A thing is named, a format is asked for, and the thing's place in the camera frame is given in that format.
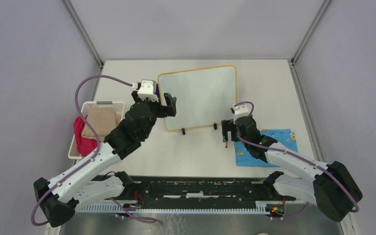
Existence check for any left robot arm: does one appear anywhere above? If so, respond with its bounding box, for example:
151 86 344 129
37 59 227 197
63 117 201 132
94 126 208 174
31 91 177 228

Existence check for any yellow-framed whiteboard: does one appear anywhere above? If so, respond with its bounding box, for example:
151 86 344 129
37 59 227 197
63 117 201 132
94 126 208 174
158 65 237 131

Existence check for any purple cloth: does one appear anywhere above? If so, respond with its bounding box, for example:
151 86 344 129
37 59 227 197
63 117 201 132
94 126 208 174
155 84 161 100

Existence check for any white plastic basket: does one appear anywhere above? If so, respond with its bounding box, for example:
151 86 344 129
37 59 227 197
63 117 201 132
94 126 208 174
68 101 125 160

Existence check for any beige cloth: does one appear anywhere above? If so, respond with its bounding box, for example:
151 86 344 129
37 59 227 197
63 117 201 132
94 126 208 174
81 107 121 141

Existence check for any blue patterned cloth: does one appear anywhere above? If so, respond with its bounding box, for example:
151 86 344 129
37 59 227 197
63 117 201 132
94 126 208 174
234 129 298 167

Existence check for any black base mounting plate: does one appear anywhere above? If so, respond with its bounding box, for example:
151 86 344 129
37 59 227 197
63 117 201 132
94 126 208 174
92 176 297 210

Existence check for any pink cloth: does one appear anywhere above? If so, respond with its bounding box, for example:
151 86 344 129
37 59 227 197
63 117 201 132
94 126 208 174
73 116 101 157

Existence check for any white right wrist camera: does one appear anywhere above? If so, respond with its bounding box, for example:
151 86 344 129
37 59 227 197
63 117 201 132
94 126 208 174
231 105 250 119

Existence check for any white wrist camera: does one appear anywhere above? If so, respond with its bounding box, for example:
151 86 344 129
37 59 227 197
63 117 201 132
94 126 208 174
231 105 250 119
137 80 159 102

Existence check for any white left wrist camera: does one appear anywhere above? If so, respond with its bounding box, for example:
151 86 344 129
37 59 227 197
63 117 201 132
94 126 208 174
137 80 159 102

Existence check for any white cable duct rail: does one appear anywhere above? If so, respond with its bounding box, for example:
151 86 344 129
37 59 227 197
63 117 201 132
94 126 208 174
79 202 270 215

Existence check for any left aluminium frame post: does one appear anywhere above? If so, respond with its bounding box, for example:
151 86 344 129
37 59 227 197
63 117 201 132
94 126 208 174
61 0 104 69

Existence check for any aluminium frame post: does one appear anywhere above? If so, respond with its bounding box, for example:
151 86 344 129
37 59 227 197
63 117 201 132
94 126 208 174
290 0 333 65
61 0 104 69

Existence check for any right aluminium frame post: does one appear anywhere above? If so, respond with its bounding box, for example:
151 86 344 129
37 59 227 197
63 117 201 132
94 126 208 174
290 0 333 65

